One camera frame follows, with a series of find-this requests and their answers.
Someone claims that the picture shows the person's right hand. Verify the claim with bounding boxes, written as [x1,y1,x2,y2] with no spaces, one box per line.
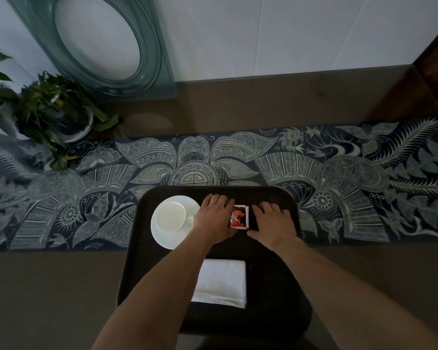
[246,201,300,253]

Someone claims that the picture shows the person's left hand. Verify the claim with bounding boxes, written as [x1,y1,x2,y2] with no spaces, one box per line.
[191,193,238,245]

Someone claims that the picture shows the white cup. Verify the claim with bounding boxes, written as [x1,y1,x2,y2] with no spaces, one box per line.
[156,202,195,233]

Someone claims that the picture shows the white saucer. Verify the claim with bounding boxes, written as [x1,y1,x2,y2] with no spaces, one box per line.
[150,195,202,250]

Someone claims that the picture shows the white napkin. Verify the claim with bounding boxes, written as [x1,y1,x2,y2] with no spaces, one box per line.
[191,258,247,309]

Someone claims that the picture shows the dark brown tray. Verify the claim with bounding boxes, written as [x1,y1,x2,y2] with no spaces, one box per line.
[116,185,313,350]

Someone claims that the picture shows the person's right forearm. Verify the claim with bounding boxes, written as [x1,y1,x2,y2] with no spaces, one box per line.
[274,237,438,350]

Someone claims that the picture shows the person's left forearm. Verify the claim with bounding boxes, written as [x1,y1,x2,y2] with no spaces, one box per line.
[91,229,221,350]

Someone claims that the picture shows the dark patterned table runner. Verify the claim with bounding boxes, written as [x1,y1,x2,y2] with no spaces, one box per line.
[0,118,438,252]

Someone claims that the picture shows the green glass panel round hole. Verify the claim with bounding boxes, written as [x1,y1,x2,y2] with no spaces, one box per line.
[3,0,179,102]

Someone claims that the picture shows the green potted plant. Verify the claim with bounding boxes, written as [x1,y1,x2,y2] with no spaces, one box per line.
[16,70,120,171]

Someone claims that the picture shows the tall white plant pot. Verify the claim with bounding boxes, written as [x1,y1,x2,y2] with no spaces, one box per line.
[0,114,21,140]

